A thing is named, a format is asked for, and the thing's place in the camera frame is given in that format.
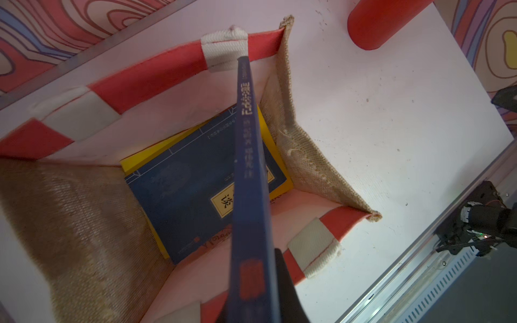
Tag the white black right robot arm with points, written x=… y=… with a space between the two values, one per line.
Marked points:
x=497 y=223

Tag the red pen holder cup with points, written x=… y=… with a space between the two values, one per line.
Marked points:
x=373 y=22

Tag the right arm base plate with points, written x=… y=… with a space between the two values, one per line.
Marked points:
x=455 y=236

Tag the red beige canvas tote bag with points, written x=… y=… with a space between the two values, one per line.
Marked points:
x=122 y=191

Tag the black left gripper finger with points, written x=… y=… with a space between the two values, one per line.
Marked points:
x=290 y=307

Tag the yellow illustrated book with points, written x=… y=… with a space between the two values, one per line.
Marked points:
x=210 y=161

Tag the navy book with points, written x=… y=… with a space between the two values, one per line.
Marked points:
x=253 y=294
x=194 y=194

